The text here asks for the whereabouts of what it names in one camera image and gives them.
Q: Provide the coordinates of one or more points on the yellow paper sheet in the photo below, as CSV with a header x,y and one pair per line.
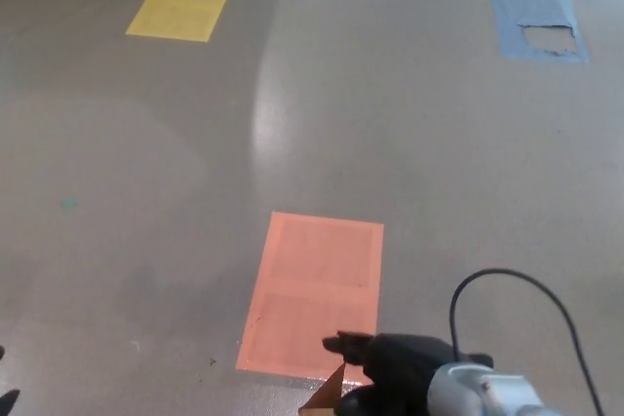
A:
x,y
181,6

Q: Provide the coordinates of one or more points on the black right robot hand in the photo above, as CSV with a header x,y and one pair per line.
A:
x,y
400,362

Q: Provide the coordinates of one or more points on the torn blue paper sheet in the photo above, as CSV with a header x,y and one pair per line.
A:
x,y
531,9

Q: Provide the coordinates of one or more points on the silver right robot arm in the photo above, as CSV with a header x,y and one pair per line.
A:
x,y
482,389

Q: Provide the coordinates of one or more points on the brown cardboard box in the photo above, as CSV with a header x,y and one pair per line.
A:
x,y
325,394

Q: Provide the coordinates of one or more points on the orange paper sheet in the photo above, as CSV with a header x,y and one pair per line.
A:
x,y
312,284

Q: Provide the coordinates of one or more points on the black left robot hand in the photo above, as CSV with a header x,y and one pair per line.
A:
x,y
9,397

